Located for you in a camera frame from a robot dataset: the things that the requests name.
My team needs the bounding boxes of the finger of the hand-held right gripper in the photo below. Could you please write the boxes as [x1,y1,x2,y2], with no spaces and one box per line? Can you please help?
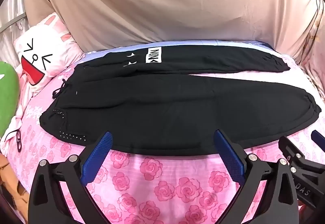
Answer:
[311,130,325,150]
[278,135,325,182]

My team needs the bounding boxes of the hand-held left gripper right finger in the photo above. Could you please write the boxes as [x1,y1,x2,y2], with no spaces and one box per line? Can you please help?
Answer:
[214,130,301,224]

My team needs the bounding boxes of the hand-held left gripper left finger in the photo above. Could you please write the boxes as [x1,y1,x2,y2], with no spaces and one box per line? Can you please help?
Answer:
[28,131,113,224]

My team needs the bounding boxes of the black pants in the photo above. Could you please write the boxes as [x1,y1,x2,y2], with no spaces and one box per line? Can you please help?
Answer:
[39,45,321,156]

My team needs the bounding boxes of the pink floral bedsheet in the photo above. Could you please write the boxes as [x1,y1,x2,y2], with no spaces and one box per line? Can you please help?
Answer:
[0,40,325,224]

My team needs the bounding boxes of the black eyeglasses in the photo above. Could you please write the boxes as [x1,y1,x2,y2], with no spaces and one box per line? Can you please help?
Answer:
[16,130,24,153]

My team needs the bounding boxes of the pink white striped cloth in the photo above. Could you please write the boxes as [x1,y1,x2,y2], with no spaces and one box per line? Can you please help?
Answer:
[0,70,52,151]

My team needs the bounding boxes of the tan cloth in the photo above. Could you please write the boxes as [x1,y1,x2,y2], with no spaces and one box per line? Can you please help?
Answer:
[0,155,29,214]

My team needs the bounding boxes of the green plush toy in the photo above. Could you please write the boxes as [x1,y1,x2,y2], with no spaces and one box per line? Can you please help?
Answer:
[0,61,20,133]

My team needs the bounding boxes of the white rabbit face pillow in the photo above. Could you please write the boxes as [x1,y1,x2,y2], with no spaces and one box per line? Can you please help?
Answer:
[13,12,85,86]

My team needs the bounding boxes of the beige hanging cloth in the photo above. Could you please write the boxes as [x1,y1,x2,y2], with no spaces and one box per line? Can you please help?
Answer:
[23,0,325,103]

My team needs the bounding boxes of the white curtain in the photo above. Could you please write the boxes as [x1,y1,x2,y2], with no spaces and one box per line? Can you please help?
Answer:
[0,0,35,37]

